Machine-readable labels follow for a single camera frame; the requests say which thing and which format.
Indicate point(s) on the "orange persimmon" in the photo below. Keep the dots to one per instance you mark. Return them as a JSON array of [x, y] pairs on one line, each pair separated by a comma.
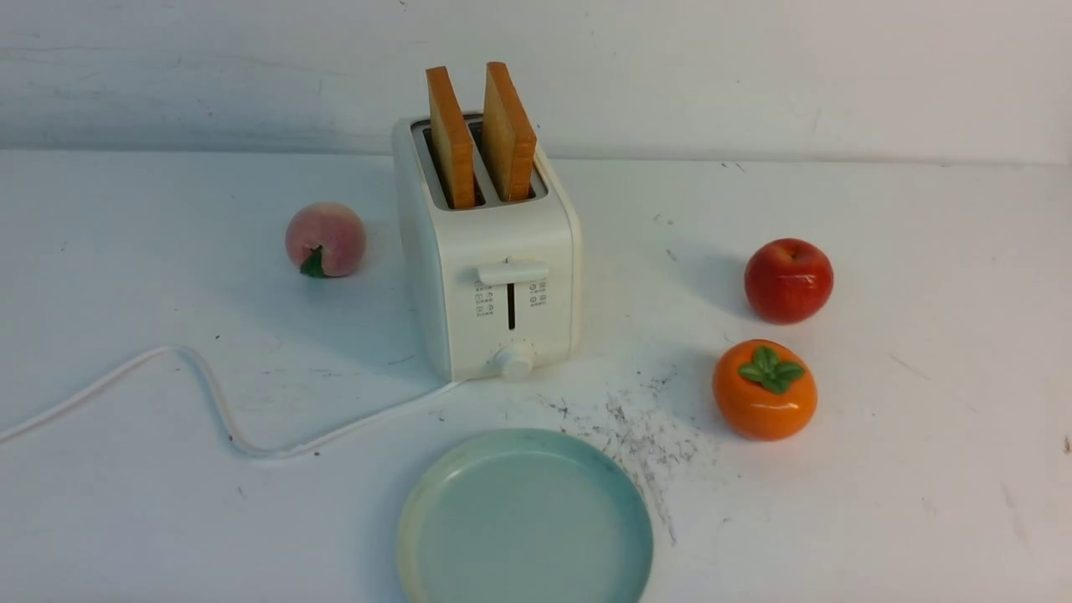
[[764, 391]]

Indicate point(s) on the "toast slice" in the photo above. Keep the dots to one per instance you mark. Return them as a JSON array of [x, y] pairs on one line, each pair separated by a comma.
[[451, 139], [508, 139]]

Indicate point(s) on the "pink peach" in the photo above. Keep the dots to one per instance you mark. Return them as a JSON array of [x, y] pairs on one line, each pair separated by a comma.
[[326, 240]]

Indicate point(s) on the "red apple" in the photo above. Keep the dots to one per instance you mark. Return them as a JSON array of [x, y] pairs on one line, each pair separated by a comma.
[[787, 281]]

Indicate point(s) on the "white two-slot toaster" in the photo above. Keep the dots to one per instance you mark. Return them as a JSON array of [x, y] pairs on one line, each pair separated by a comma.
[[496, 289]]

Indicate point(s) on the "light green plate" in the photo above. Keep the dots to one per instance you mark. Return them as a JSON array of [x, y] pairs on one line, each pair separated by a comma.
[[524, 515]]

